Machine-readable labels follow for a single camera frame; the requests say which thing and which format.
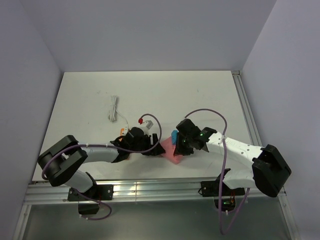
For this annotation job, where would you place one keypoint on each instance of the front aluminium rail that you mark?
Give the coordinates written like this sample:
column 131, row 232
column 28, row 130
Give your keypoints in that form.
column 148, row 190

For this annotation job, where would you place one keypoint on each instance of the pink triangular power strip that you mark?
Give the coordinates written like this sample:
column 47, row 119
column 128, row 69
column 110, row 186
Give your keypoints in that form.
column 169, row 151

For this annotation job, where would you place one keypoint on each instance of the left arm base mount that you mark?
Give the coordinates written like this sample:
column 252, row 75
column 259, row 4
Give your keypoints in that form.
column 89, row 201

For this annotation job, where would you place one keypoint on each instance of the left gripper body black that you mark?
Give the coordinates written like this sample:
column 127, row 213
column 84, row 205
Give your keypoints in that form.
column 143, row 144

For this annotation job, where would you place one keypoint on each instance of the right aluminium rail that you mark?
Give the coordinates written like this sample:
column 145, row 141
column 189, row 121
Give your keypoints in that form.
column 250, row 112

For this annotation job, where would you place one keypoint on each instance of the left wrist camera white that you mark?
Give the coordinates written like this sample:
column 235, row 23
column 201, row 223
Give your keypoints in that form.
column 145, row 125

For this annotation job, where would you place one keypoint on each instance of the blue plug adapter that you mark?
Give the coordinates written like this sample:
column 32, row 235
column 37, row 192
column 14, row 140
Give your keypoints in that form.
column 174, row 135

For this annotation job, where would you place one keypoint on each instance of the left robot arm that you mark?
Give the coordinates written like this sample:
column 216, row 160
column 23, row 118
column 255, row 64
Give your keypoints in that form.
column 60, row 163

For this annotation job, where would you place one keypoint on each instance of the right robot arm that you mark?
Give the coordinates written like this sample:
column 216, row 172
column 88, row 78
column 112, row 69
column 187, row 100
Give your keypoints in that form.
column 265, row 167

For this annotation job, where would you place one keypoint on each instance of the orange power strip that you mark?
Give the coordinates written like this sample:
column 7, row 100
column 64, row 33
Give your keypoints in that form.
column 122, row 132

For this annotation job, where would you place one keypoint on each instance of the aluminium rail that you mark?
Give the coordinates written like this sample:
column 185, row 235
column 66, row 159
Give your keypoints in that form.
column 148, row 190
column 250, row 112

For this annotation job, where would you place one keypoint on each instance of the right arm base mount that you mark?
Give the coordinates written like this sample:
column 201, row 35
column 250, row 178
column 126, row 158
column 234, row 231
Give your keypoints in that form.
column 211, row 189

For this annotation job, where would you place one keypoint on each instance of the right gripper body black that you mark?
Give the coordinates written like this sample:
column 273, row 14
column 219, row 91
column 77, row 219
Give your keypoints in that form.
column 184, row 145

